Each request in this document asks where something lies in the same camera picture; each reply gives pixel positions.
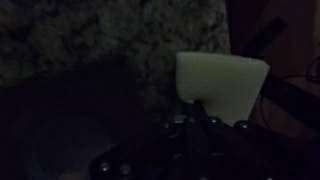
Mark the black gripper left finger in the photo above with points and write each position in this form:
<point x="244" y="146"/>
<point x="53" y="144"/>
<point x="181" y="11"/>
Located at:
<point x="190" y="115"/>

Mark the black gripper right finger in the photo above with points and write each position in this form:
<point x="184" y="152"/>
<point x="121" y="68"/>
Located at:
<point x="213" y="130"/>

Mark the pale yellow sponge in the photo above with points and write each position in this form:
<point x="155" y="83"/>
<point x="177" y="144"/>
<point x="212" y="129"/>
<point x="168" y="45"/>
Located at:
<point x="220" y="83"/>

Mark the steel sink basin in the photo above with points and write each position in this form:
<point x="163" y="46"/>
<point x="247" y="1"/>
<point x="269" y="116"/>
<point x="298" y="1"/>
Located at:
<point x="50" y="100"/>

